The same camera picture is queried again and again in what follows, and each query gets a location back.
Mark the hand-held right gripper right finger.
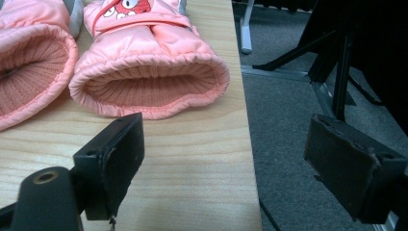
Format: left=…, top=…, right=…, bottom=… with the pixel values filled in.
left=303, top=114, right=408, bottom=225

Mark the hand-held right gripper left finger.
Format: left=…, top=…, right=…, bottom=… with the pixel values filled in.
left=68, top=112, right=145, bottom=222

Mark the pink glove with cartoon print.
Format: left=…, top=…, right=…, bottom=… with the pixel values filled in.
left=67, top=0, right=231, bottom=120

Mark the black tripod stand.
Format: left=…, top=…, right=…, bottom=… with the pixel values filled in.
left=251, top=18, right=386, bottom=122

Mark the pink glove with grey palm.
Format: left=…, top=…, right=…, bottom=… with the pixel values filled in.
left=0, top=0, right=85, bottom=132

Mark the black floor cable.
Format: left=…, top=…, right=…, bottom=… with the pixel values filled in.
left=258, top=197, right=284, bottom=231

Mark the metal floor rail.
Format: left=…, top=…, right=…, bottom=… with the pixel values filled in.
left=240, top=64, right=341, bottom=120

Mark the white desk frame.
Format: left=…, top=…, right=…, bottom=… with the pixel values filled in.
left=239, top=0, right=255, bottom=55

